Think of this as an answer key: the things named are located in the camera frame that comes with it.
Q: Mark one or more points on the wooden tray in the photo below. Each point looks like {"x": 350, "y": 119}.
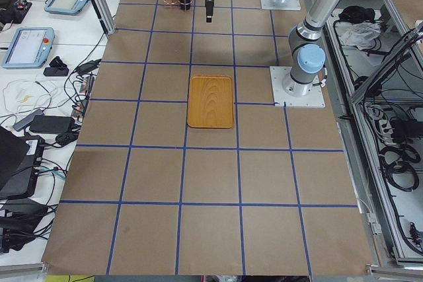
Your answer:
{"x": 210, "y": 102}

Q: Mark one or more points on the teach pendant far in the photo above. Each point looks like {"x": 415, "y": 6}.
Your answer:
{"x": 65, "y": 7}

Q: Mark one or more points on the teach pendant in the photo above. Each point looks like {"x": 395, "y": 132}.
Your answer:
{"x": 29, "y": 48}
{"x": 65, "y": 7}

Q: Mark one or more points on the crumpled white cloth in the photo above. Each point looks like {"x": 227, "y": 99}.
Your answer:
{"x": 361, "y": 35}

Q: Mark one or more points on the teach pendant near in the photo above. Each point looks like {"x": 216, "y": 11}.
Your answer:
{"x": 29, "y": 48}

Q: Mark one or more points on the black power adapter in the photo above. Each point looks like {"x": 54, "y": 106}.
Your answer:
{"x": 51, "y": 124}

